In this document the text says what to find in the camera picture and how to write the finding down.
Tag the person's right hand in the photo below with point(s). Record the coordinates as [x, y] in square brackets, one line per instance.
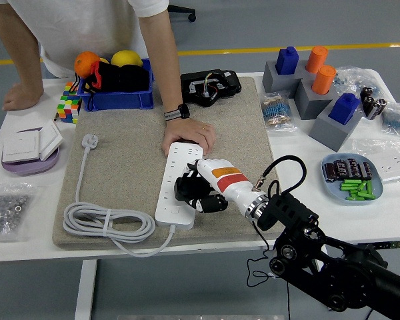
[21, 96]

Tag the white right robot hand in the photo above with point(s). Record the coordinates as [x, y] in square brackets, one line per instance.
[226, 178]

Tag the person's left hand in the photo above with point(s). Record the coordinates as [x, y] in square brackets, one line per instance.
[190, 130]

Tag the person's right forearm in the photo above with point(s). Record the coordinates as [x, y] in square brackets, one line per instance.
[20, 50]

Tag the person's left forearm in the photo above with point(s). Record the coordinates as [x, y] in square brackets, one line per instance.
[163, 66]

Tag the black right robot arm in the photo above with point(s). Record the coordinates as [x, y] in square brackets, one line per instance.
[286, 210]

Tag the black wrist watch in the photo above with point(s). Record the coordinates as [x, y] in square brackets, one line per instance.
[182, 111]

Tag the colourful puzzle cube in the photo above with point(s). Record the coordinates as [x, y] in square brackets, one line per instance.
[68, 108]

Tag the black open electronic housing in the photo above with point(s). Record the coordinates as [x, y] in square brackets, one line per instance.
[220, 86]

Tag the grey-brown mat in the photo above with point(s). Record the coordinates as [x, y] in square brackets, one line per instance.
[130, 160]

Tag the orange fruit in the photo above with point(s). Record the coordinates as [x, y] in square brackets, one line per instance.
[85, 63]

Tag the purple tray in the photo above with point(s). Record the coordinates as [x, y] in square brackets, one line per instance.
[30, 168]

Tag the blue plastic bin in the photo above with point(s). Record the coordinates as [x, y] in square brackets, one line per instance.
[120, 100]

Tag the black pouch with red trim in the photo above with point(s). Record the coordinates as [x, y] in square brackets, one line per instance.
[126, 80]

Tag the bag of taped resistors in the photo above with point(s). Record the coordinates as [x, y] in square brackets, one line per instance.
[276, 111]

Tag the small yellow fruit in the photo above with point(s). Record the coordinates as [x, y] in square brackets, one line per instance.
[104, 61]

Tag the grey socket block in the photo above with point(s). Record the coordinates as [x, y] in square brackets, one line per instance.
[308, 103]
[270, 80]
[323, 130]

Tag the large yellow lemon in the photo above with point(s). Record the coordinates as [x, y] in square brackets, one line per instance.
[126, 58]

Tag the black capacitor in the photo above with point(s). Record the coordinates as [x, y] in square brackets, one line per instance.
[341, 168]
[329, 171]
[354, 166]
[367, 170]

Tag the light blue plate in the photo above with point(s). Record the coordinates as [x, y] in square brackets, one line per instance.
[333, 193]

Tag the bag of metal nuts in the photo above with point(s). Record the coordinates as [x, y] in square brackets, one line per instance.
[6, 210]

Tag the blue square peg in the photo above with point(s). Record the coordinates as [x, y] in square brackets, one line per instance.
[286, 61]
[343, 108]

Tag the black office chair base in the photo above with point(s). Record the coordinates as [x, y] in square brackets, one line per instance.
[186, 11]

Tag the green cylinder piece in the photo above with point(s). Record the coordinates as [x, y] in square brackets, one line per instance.
[369, 186]
[350, 182]
[361, 186]
[355, 198]
[366, 195]
[348, 187]

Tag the orange cylinder peg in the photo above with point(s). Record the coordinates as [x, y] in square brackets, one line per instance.
[323, 80]
[316, 60]

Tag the bag of blue resistors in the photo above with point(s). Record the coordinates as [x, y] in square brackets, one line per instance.
[353, 78]
[398, 120]

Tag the bag of black capacitors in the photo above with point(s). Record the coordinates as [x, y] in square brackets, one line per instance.
[370, 100]

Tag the black table control panel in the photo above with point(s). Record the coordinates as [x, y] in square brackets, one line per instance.
[391, 244]

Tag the white table leg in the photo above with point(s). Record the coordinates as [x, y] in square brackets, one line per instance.
[86, 290]

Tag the flat white switch panel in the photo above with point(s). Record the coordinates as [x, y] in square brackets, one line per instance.
[20, 146]

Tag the tilted white switch panel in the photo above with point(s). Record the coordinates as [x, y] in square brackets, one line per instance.
[50, 140]

